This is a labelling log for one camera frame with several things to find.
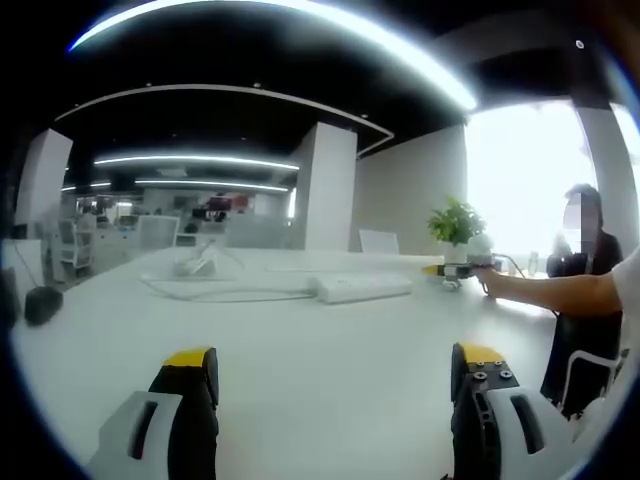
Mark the ceiling light strip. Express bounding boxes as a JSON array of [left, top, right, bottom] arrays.
[[134, 178, 291, 193], [93, 154, 301, 172], [69, 0, 479, 109]]

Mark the white power strip cable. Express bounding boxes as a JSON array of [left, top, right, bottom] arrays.
[[140, 272, 321, 304]]

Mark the white chair back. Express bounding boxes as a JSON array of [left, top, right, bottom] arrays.
[[358, 228, 401, 255]]

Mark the person's right hand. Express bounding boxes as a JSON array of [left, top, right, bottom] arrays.
[[478, 267, 508, 300]]

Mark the thin black cable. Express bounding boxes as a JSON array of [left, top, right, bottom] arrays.
[[12, 243, 44, 292]]

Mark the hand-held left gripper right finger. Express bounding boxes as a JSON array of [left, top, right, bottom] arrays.
[[449, 342, 577, 480]]

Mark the white frame office chair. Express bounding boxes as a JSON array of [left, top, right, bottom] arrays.
[[562, 348, 629, 419]]

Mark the black pouch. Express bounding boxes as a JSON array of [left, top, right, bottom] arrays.
[[24, 286, 65, 326]]

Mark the white power strip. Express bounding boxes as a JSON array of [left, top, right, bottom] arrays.
[[307, 274, 414, 305]]

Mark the white mesh chair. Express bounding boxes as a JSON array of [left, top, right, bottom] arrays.
[[136, 215, 181, 250]]

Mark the white clear plastic gadget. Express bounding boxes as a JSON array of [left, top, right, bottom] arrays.
[[172, 241, 220, 279]]

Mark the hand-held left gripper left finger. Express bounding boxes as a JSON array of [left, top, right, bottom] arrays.
[[87, 345, 221, 480]]

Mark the person's white sleeve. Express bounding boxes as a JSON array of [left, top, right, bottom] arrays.
[[610, 252, 640, 326]]

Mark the green potted plant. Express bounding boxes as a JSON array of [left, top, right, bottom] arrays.
[[427, 195, 488, 264]]

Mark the white desk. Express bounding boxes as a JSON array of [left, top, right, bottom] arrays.
[[7, 247, 566, 480]]

